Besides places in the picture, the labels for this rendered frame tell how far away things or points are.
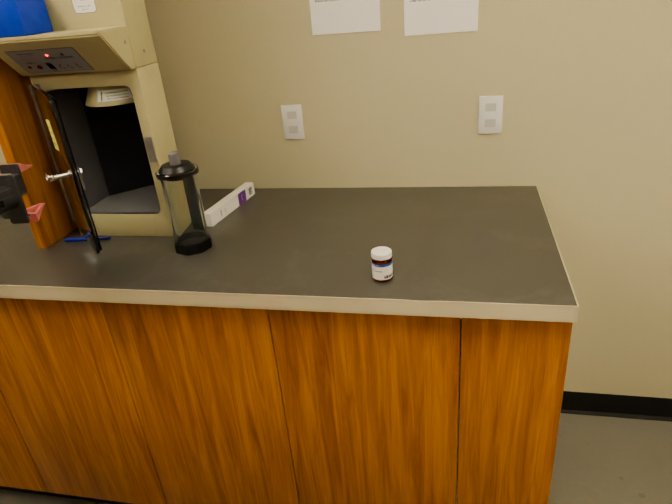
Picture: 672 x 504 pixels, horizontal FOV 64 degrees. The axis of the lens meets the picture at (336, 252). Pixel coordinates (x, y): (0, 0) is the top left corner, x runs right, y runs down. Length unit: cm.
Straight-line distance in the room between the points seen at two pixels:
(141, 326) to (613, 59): 148
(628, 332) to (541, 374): 88
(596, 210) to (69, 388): 169
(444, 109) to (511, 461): 102
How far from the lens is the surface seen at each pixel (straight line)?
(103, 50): 147
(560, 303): 120
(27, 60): 161
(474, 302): 117
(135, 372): 161
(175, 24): 194
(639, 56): 181
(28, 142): 175
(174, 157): 145
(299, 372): 139
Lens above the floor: 156
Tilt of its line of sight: 26 degrees down
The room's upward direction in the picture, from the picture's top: 5 degrees counter-clockwise
